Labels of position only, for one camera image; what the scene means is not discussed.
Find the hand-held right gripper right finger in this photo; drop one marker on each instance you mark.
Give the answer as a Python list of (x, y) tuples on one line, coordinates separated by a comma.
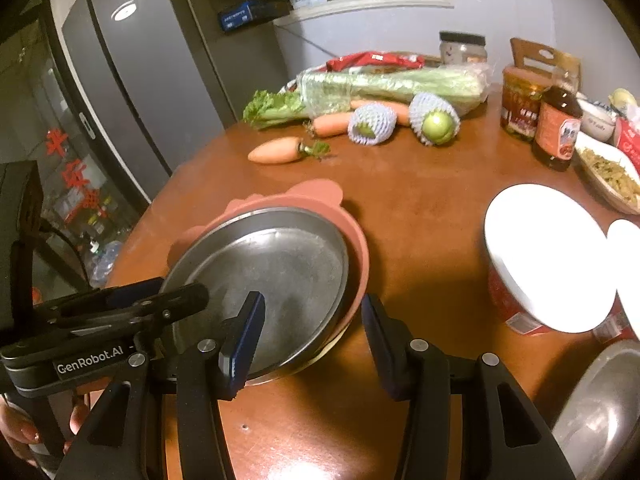
[(380, 350)]

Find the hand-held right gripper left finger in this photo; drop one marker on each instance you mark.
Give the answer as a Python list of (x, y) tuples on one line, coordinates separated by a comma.
[(245, 345)]

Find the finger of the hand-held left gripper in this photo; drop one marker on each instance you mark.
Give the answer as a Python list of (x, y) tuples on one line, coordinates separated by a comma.
[(135, 291), (185, 297)]

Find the shallow steel plate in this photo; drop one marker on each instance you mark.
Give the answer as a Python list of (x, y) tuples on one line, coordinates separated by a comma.
[(280, 270)]

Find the pink plate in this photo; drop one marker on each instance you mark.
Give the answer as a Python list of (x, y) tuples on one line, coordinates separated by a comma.
[(310, 195)]

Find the red instant noodle cup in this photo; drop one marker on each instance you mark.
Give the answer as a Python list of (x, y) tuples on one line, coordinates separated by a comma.
[(545, 250)]

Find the large steel bowl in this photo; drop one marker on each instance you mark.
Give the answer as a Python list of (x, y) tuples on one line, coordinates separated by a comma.
[(600, 420)]

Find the person's left hand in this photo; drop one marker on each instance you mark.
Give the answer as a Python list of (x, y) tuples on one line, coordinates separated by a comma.
[(20, 435)]

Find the red paper decoration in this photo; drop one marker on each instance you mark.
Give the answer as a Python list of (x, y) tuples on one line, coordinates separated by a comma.
[(75, 175)]

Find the carrot with green top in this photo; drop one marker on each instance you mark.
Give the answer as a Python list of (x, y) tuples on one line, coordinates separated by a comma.
[(272, 151)]

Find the grey refrigerator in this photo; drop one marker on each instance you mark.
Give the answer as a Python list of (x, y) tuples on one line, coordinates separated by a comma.
[(140, 85)]

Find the green fruit in foam net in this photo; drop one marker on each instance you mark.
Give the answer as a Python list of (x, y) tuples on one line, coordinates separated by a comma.
[(370, 122), (437, 127)]

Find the wrapped celery bundle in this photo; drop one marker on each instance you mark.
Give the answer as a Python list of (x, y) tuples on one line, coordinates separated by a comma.
[(390, 85)]

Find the dark sauce bottle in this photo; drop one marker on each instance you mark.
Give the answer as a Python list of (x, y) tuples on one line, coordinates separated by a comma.
[(555, 130)]

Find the chili sauce jar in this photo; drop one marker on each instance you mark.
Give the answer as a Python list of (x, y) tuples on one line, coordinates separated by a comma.
[(520, 100)]

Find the blue box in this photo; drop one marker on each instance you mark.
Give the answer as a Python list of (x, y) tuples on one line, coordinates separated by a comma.
[(244, 16)]

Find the red snack bag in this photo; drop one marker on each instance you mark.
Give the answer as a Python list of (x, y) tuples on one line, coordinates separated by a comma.
[(370, 60)]

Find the white dish of pickled vegetables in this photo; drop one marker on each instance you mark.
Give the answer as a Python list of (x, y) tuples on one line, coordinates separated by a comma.
[(610, 170)]

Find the plastic jar with black lid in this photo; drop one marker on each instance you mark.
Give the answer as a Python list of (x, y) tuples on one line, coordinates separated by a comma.
[(462, 50)]

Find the white ceramic bowl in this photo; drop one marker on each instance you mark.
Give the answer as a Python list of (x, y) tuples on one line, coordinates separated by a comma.
[(597, 122)]

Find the red tissue box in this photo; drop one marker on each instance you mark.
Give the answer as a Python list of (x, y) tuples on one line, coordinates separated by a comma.
[(630, 140)]

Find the wooden chair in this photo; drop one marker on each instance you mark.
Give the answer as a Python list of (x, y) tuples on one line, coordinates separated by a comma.
[(530, 52)]

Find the pale yellow round object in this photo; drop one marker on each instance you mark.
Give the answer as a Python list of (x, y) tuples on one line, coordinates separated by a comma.
[(625, 99)]

